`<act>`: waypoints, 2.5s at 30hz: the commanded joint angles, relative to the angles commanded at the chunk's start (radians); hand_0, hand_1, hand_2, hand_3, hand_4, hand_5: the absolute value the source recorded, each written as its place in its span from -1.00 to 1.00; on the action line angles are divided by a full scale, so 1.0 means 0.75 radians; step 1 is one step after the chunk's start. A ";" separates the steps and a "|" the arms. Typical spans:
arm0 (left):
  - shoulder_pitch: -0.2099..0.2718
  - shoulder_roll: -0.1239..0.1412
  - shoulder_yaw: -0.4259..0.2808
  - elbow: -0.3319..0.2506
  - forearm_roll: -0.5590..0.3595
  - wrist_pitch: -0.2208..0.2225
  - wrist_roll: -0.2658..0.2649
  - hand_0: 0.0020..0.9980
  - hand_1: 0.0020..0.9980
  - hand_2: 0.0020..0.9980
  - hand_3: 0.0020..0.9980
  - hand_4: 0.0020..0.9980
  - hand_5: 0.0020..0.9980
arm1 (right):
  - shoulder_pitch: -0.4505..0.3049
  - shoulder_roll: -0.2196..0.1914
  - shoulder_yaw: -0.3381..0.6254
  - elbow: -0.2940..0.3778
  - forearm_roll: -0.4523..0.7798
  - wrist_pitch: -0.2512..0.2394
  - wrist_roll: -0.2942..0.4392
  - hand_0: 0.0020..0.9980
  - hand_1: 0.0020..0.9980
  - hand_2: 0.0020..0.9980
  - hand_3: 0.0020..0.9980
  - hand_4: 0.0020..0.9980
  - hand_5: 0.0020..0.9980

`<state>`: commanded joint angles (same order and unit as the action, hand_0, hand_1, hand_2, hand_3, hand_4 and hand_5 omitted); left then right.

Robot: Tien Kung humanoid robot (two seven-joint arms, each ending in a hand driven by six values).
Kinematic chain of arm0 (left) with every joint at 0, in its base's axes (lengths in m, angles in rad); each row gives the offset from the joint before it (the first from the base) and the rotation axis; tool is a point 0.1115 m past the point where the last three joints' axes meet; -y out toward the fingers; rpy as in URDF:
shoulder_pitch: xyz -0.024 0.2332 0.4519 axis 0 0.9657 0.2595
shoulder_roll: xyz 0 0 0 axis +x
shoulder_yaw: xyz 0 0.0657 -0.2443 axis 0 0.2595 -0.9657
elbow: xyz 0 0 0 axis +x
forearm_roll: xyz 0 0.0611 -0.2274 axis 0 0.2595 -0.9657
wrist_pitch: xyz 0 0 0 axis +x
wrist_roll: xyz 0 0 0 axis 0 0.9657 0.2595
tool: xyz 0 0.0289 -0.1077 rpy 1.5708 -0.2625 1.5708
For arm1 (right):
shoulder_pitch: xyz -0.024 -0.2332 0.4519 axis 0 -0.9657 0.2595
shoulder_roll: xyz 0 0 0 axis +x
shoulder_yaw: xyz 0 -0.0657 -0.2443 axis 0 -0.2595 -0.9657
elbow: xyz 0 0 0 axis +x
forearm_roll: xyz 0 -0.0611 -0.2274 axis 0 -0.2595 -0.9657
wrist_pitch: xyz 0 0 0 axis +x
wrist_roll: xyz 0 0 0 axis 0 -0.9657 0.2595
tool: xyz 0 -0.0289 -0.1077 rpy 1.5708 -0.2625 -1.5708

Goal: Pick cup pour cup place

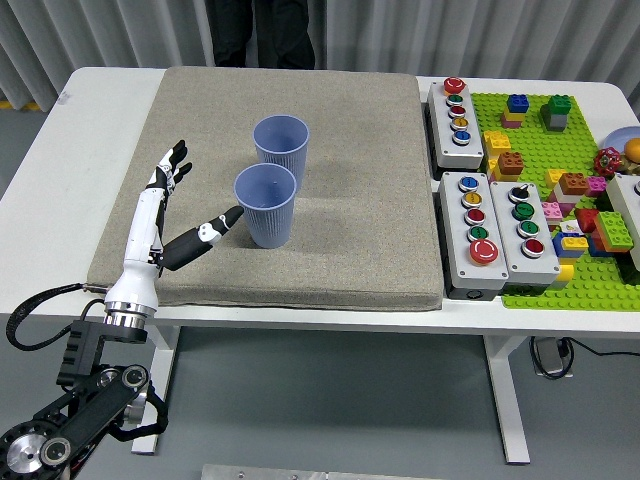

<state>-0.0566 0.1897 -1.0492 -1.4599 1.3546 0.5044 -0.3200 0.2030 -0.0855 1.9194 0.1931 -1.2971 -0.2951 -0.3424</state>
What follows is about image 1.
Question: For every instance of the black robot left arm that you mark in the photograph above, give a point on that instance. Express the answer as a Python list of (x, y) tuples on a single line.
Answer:
[(90, 415)]

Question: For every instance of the yellow black floor tape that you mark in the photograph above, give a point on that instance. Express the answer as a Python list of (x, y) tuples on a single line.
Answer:
[(17, 105)]

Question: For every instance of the orange toy brick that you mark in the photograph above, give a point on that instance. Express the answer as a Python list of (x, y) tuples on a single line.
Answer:
[(619, 246)]

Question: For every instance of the grey curtain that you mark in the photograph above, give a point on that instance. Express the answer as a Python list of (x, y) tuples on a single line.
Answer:
[(500, 35)]

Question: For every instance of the yellow toy brick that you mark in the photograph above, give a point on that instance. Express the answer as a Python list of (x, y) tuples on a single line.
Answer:
[(492, 170), (575, 243), (554, 177), (564, 276), (496, 142), (510, 115)]

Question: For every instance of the grey selector switch control box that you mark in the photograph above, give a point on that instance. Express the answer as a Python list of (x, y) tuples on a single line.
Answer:
[(525, 265)]

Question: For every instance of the blue ribbed plastic cup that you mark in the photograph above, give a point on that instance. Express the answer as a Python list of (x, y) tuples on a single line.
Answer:
[(280, 145), (270, 220)]

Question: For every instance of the grey toy brick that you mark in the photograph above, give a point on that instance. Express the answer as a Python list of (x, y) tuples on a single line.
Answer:
[(556, 122)]

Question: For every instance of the orange toy bun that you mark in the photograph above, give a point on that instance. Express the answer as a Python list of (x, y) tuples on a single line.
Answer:
[(633, 150)]

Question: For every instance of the white toy brick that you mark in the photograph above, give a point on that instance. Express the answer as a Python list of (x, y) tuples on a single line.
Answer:
[(567, 197)]

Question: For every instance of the red toy brick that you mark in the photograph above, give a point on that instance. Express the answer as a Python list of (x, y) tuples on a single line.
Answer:
[(586, 220)]

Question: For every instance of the green studded baseplate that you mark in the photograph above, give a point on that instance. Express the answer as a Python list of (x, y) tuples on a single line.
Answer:
[(530, 150)]

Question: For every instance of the lilac plate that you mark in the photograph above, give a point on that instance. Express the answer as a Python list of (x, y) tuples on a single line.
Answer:
[(617, 137)]

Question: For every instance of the blue toy brick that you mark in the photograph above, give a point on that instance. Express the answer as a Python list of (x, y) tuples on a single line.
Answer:
[(518, 103), (558, 246), (595, 247)]

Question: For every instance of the grey five-button control box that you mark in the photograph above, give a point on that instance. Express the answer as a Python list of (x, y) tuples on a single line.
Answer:
[(447, 145), (455, 240)]

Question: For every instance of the white power strip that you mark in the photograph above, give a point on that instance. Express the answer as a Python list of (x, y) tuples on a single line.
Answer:
[(547, 357)]

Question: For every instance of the brown toy brick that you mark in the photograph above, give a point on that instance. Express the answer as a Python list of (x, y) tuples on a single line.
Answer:
[(510, 165), (574, 184)]

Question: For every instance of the large green toy brick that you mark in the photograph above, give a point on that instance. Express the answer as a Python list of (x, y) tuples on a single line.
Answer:
[(612, 225)]

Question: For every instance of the red valve handwheel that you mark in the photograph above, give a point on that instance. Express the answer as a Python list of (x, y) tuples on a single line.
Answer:
[(607, 161)]

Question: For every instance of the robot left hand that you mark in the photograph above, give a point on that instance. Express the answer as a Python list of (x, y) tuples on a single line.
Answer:
[(140, 235)]

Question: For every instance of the grey-brown fabric mat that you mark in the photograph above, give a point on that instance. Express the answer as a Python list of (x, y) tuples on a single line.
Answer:
[(350, 225)]

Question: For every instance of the white control box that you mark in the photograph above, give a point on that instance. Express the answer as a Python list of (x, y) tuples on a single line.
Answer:
[(627, 205)]

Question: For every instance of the pink toy brick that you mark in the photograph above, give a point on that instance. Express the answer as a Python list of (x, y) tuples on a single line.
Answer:
[(552, 211), (510, 122)]

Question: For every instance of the magenta toy brick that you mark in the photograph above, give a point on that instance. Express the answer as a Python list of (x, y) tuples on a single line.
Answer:
[(596, 186)]

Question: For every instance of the white printed toy tile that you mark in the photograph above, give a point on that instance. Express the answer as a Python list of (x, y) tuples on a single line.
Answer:
[(570, 229)]

